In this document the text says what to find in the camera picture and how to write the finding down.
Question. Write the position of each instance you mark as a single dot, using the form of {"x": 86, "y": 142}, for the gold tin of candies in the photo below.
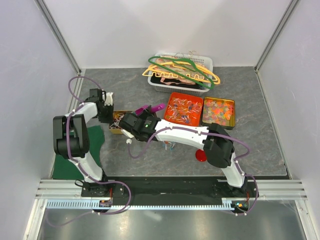
{"x": 114, "y": 127}

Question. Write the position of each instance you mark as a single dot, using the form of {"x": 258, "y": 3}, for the black garment in basket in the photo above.
{"x": 175, "y": 83}

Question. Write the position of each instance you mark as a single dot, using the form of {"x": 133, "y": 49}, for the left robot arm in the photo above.
{"x": 71, "y": 141}

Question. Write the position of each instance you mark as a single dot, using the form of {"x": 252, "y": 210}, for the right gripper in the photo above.
{"x": 147, "y": 114}

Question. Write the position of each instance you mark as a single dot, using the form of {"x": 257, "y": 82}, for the yellow clothes hanger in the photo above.
{"x": 192, "y": 71}

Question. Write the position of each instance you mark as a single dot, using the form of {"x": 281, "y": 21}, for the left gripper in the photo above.
{"x": 109, "y": 119}

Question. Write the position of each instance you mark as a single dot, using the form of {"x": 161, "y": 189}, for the orange tray of lollipops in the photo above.
{"x": 184, "y": 109}

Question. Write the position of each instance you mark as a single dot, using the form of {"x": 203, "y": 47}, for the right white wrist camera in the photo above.
{"x": 128, "y": 135}

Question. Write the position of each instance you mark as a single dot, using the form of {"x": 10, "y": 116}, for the green clothes hanger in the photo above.
{"x": 185, "y": 71}

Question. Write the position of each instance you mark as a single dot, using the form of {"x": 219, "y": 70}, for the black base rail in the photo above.
{"x": 167, "y": 187}

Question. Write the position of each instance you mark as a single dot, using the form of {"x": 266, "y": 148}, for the clear glass jar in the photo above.
{"x": 169, "y": 146}

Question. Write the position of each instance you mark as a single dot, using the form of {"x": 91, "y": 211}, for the purple plastic scoop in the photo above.
{"x": 152, "y": 109}

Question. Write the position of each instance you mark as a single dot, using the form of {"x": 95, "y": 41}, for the white plastic basket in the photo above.
{"x": 180, "y": 59}

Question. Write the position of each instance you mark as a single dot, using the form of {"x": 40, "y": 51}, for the gold tin of gummies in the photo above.
{"x": 219, "y": 111}

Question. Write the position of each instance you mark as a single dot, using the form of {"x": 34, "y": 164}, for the grey cable duct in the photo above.
{"x": 89, "y": 203}

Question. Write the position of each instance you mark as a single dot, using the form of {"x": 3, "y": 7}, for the green cloth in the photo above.
{"x": 65, "y": 170}

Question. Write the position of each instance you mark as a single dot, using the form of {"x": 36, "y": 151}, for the red jar lid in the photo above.
{"x": 200, "y": 155}

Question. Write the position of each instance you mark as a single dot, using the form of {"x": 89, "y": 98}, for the floral pink cloth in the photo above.
{"x": 175, "y": 72}

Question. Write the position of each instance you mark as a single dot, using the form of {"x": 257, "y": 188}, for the orange clothes hanger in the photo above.
{"x": 184, "y": 73}

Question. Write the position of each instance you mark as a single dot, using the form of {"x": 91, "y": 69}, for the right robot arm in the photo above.
{"x": 220, "y": 149}

